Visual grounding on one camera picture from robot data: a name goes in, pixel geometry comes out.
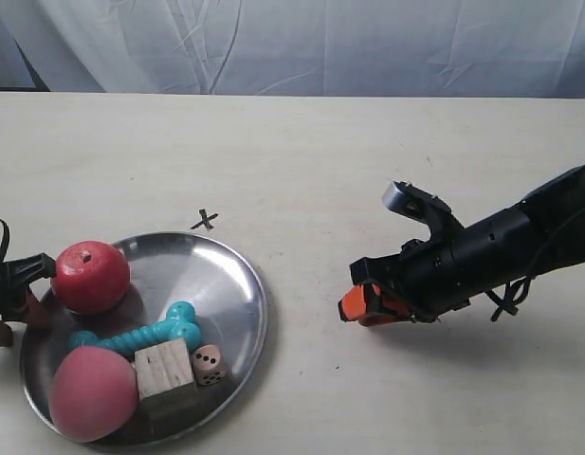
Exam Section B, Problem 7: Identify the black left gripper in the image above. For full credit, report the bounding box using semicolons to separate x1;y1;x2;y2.
0;253;57;347

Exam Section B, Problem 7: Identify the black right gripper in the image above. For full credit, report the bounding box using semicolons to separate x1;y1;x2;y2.
338;181;543;327

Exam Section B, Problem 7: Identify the red toy apple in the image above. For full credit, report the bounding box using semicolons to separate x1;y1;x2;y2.
51;241;131;316

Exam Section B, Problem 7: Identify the pink foam ball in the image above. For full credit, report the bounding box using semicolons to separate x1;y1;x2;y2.
48;346;138;443

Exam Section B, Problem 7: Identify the round steel plate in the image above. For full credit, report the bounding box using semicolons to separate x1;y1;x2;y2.
20;232;268;450

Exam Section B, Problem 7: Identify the wooden cube block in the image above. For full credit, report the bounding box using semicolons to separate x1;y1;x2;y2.
134;337;197;401

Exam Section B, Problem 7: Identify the teal rubber bone toy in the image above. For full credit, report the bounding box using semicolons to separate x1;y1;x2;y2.
67;300;203;356

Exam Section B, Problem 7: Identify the wooden die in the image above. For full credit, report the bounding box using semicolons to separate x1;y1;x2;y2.
191;344;227;386

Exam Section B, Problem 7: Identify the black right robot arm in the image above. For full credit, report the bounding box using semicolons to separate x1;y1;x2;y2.
338;164;585;327

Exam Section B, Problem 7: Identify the black X mark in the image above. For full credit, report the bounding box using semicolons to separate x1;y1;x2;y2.
190;209;219;231

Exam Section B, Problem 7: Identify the white backdrop cloth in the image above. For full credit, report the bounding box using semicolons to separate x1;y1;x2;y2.
0;1;585;99

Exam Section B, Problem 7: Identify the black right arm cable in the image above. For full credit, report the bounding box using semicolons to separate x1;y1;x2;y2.
484;198;585;323

